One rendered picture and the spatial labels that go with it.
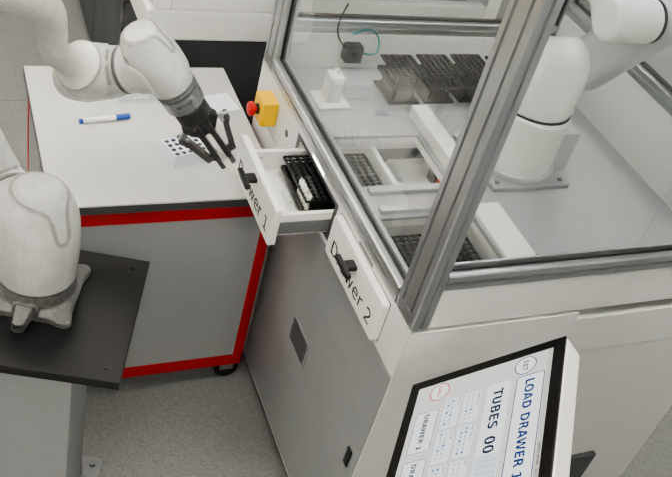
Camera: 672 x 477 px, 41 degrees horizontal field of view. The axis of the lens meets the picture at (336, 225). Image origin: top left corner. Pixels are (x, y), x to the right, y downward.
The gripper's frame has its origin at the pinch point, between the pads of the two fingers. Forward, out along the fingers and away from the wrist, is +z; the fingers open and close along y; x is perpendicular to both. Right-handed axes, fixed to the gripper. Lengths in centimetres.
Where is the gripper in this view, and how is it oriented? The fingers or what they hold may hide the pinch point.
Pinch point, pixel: (228, 164)
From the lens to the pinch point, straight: 205.1
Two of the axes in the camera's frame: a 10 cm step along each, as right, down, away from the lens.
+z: 3.5, 5.8, 7.3
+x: -3.4, -6.5, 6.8
